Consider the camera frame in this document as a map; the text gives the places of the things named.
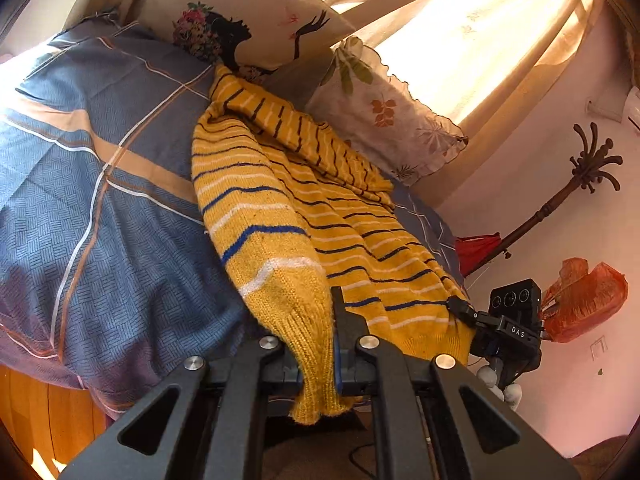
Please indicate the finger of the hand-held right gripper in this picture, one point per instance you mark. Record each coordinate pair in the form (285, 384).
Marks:
(462, 309)

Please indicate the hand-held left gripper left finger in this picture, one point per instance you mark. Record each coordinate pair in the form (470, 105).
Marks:
(270, 362)

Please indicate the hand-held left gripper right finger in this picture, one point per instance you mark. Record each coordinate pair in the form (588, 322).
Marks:
(339, 360)

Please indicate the yellow striped knit sweater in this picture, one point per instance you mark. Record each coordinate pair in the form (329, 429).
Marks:
(280, 220)

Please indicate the person's right hand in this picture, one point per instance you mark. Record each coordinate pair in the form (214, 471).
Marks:
(511, 394)

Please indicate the red cloth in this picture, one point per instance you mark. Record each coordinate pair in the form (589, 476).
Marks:
(475, 252)

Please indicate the orange plastic bag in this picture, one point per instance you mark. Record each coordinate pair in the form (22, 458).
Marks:
(585, 300)

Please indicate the wooden coat rack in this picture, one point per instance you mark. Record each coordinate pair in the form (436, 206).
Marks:
(565, 190)

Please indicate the white pillow with leaf print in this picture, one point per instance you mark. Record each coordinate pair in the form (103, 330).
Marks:
(380, 105)

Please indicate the blue plaid bed blanket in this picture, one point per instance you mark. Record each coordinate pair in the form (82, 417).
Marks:
(100, 200)

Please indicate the white air conditioner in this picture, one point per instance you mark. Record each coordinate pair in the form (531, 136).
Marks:
(634, 110)

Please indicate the cream window curtain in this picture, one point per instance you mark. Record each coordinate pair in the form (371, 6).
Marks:
(480, 35)

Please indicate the cream pillow with figure print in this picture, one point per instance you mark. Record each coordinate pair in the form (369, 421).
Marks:
(250, 5)

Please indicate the white wall socket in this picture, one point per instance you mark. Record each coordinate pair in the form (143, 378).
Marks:
(598, 348)

